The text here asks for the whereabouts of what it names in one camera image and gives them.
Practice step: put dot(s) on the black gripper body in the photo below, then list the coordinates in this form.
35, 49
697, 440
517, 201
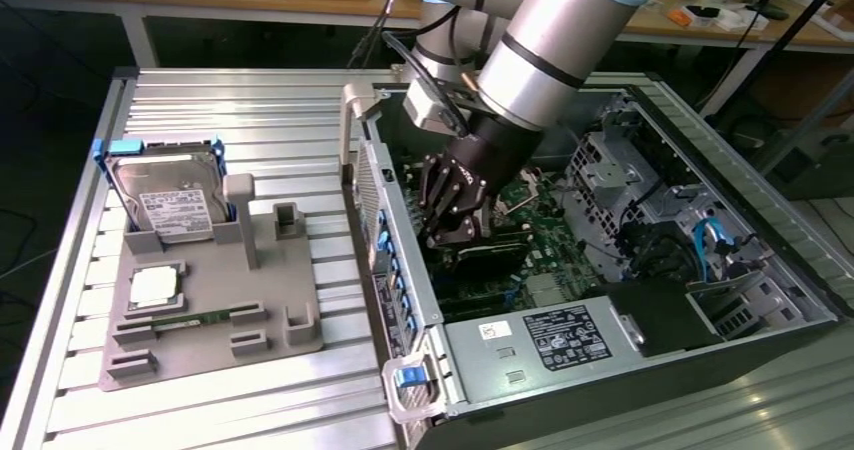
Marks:
501, 155

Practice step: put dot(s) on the RAM memory stick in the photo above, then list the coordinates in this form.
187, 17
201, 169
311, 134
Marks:
487, 265

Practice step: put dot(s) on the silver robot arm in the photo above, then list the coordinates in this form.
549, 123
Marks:
548, 45

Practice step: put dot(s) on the metal socket cover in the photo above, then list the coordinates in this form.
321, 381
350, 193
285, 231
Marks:
530, 195

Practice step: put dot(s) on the blue slot latch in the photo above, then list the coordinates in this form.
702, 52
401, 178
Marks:
391, 265
405, 305
385, 242
413, 327
398, 286
382, 218

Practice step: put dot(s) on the green motherboard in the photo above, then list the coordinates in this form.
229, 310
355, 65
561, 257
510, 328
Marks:
544, 250

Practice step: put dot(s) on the black long expansion slot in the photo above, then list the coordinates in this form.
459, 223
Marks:
477, 307

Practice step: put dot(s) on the silver chipset heatsink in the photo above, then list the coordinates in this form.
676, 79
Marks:
548, 290

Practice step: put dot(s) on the metal disk bay cage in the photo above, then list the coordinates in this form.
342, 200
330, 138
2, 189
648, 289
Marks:
608, 170

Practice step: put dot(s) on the silver power supply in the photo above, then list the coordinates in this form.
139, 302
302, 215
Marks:
494, 370

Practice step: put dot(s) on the orange small box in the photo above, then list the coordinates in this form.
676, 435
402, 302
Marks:
677, 16

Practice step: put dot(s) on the silver hard disk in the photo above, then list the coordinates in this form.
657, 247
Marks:
174, 205

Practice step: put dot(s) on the black open PC case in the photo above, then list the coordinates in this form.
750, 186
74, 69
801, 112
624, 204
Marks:
601, 410

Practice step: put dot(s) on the white and black device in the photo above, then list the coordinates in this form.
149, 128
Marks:
724, 17

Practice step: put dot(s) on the green RAM stick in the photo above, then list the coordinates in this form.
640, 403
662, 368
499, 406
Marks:
194, 318

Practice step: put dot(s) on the grey metal strut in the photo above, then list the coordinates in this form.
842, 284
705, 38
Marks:
808, 120

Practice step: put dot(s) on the silver CPU chip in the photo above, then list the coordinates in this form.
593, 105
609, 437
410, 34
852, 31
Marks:
155, 287

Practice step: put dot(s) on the blue disk caddy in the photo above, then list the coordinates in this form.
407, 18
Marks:
127, 146

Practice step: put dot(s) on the grey metal cabinet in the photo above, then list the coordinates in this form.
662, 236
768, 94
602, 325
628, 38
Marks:
821, 170

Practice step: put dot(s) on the grey parts rack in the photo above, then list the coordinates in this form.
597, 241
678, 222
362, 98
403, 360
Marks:
201, 355

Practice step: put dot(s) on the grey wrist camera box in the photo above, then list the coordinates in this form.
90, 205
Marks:
423, 102

